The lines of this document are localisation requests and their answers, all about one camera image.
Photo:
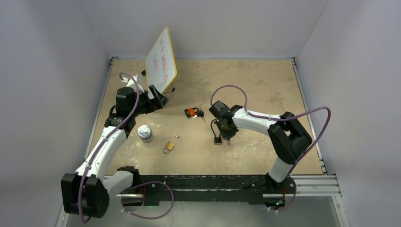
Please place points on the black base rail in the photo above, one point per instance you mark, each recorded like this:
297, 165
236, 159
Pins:
251, 189

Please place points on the orange black padlock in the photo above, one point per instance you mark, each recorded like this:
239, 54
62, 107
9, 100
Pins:
190, 112

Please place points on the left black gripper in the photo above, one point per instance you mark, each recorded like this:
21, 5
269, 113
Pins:
158, 102

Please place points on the yellow framed whiteboard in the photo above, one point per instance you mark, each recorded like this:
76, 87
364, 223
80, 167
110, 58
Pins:
160, 66

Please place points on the brass padlock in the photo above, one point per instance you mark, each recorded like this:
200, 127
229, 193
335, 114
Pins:
169, 146

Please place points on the black cable padlock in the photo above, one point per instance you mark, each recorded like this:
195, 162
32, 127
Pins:
217, 138

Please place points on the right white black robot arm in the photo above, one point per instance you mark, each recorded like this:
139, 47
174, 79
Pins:
288, 136

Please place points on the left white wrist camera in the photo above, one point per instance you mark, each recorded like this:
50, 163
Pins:
134, 83

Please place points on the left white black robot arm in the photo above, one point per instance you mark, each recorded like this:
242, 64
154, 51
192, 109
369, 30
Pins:
87, 192

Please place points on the black keys bunch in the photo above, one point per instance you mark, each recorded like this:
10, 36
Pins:
199, 114

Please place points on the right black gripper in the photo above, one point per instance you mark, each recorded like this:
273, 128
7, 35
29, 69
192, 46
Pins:
226, 135

